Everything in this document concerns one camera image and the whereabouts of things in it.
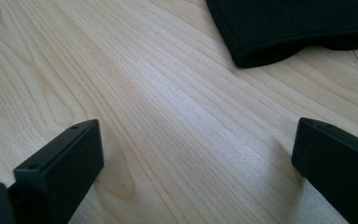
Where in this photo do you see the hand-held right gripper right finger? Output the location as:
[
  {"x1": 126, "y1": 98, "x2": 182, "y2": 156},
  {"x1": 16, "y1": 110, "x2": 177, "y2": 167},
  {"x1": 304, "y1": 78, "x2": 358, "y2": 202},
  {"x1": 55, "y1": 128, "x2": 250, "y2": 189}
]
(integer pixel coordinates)
[{"x1": 291, "y1": 117, "x2": 358, "y2": 224}]

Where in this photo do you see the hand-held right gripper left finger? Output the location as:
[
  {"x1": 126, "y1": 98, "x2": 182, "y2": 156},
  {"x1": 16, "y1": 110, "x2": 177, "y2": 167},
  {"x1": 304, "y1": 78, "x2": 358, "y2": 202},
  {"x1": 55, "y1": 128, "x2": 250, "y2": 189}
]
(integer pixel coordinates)
[{"x1": 7, "y1": 119, "x2": 105, "y2": 224}]

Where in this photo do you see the black glove with white print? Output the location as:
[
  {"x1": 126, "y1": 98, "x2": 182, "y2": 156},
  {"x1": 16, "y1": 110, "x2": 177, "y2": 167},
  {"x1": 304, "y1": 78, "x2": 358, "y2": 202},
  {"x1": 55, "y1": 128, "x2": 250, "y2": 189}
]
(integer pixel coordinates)
[{"x1": 205, "y1": 0, "x2": 358, "y2": 69}]

